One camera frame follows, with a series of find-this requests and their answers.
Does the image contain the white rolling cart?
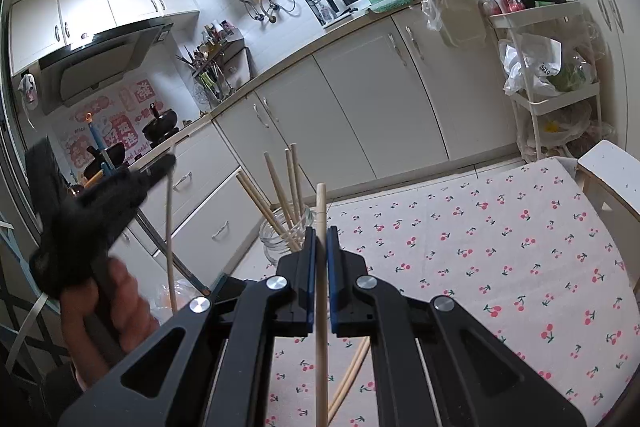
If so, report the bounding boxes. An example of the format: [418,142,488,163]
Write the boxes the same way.
[488,1,602,162]

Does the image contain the wooden chopstick pile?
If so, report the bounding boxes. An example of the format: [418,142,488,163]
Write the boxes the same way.
[329,337,370,421]
[264,152,296,230]
[288,143,304,221]
[284,147,300,225]
[236,170,300,251]

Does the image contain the wooden chopstick pile rightmost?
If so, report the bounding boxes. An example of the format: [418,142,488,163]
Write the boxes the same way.
[329,337,370,421]

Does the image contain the black wok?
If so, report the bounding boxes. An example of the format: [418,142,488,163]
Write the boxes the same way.
[142,103,178,146]

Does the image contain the person's left hand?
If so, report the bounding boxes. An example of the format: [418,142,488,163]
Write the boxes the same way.
[60,257,160,390]

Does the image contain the clear glass jar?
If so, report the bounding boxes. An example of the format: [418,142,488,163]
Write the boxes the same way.
[258,206,316,267]

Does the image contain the upper wall cabinets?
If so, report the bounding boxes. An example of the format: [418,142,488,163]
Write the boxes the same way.
[9,0,198,75]

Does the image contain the white plastic bag on cart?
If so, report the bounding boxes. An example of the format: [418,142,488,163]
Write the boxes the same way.
[498,34,596,98]

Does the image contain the range hood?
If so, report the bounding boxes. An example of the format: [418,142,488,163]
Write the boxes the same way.
[37,17,174,115]

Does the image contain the wooden chopstick pile middle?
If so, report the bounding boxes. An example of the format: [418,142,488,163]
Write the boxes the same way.
[284,147,300,225]

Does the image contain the white stool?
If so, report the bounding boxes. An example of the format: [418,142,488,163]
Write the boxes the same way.
[577,140,639,297]

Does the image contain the utensil rack on counter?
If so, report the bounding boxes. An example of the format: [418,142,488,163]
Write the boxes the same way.
[175,20,253,112]

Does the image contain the wooden chopstick pile leftmost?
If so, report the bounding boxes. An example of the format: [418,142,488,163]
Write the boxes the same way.
[236,170,300,251]

